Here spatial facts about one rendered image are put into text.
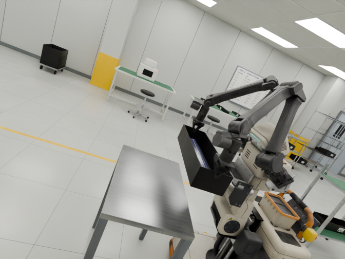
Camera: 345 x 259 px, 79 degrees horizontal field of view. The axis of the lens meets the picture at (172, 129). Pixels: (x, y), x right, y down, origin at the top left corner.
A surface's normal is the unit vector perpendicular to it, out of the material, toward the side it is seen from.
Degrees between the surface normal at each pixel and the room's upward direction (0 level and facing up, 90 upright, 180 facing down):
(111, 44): 90
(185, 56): 90
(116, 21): 90
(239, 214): 90
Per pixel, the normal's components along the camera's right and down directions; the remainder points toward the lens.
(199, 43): 0.11, 0.36
